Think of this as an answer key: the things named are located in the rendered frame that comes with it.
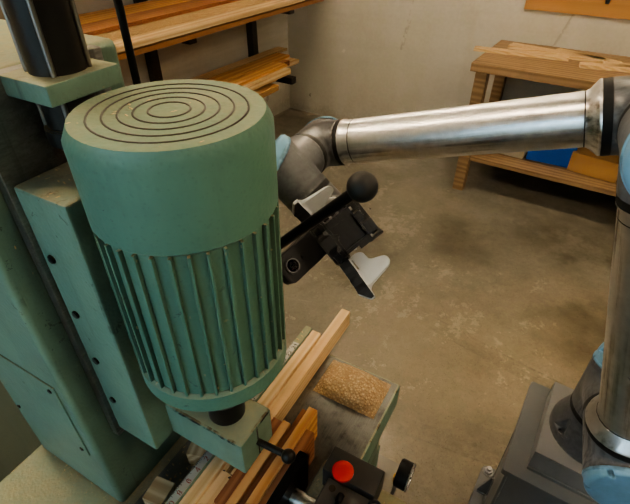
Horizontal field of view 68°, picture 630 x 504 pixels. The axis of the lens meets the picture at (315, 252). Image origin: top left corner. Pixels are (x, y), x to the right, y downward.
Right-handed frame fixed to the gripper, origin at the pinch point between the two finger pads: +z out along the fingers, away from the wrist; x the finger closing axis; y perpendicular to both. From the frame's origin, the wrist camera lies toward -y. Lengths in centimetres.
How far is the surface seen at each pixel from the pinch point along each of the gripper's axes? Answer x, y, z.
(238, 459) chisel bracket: 14.6, -27.7, -2.6
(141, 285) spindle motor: -11.0, -13.1, 16.4
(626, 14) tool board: 37, 207, -239
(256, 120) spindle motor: -15.2, 3.6, 17.0
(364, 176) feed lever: -5.3, 8.6, 5.7
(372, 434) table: 32.5, -15.6, -19.2
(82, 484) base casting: 8, -63, -21
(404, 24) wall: -50, 128, -319
